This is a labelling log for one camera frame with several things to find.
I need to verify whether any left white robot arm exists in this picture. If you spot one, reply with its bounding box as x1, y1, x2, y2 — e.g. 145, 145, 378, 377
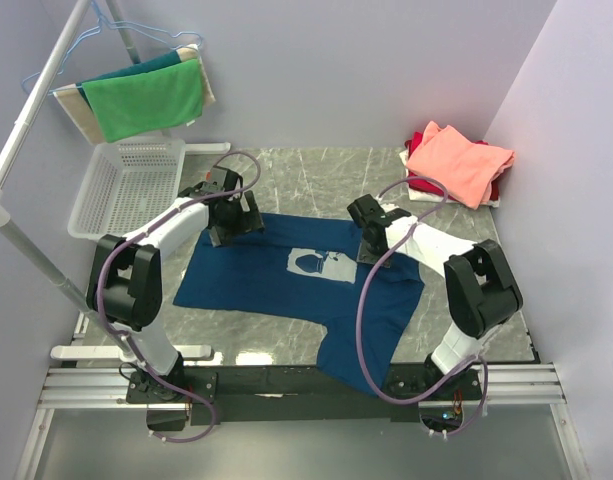
86, 166, 264, 402

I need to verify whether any white clothes rack pole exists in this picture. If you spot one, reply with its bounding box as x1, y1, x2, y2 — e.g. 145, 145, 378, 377
0, 0, 137, 361

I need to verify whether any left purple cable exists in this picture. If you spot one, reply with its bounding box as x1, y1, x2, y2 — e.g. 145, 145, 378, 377
94, 150, 262, 445

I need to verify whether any teal towel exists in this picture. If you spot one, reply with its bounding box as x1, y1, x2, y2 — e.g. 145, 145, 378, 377
76, 50, 182, 112

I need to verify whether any blue wire hanger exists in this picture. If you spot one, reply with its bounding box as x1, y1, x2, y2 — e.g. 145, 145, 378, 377
20, 2, 207, 96

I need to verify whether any salmon folded t shirt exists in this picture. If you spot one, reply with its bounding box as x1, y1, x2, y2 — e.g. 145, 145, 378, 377
406, 121, 515, 209

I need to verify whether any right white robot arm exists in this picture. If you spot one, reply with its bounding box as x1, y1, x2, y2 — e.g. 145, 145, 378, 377
347, 194, 523, 399

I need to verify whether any blue t shirt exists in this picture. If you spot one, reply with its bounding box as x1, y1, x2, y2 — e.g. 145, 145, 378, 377
173, 213, 424, 394

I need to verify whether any green towel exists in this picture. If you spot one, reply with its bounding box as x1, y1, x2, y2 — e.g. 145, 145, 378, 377
82, 59, 204, 143

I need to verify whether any white plastic laundry basket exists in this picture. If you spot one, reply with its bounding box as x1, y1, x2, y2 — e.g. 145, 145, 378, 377
67, 136, 185, 241

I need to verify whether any black base beam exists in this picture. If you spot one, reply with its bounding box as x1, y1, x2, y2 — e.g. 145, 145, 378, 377
126, 363, 483, 426

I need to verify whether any white rack foot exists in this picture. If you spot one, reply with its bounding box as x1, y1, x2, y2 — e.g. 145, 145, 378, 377
159, 129, 232, 155

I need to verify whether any aluminium rail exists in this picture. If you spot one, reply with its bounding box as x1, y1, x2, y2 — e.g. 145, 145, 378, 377
37, 364, 566, 410

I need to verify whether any white folded t shirt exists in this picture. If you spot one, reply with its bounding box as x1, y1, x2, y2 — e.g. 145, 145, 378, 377
398, 151, 500, 208

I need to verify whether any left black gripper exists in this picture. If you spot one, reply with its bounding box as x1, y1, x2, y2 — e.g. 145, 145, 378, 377
210, 191, 264, 247

